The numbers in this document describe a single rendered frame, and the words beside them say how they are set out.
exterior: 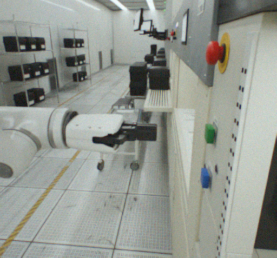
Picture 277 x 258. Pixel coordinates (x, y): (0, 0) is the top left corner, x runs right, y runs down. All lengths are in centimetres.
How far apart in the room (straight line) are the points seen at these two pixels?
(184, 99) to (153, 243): 110
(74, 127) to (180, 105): 151
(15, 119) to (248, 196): 42
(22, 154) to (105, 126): 15
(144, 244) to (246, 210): 151
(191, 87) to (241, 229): 154
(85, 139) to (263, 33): 32
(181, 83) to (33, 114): 148
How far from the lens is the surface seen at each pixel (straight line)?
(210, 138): 45
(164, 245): 185
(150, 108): 207
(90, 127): 43
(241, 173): 34
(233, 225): 39
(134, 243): 185
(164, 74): 277
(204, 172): 50
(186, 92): 186
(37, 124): 47
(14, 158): 44
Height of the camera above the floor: 137
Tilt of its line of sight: 19 degrees down
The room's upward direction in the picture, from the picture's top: straight up
